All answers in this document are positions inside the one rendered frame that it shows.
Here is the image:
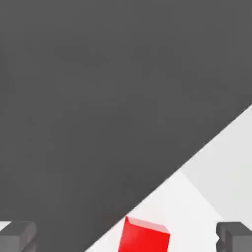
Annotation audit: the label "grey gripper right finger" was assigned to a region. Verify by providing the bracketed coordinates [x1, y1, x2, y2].
[216, 221, 252, 252]

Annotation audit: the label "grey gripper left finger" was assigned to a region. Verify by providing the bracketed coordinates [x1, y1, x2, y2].
[0, 220, 37, 252]

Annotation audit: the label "small red cube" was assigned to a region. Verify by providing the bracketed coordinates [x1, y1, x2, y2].
[118, 216, 171, 252]

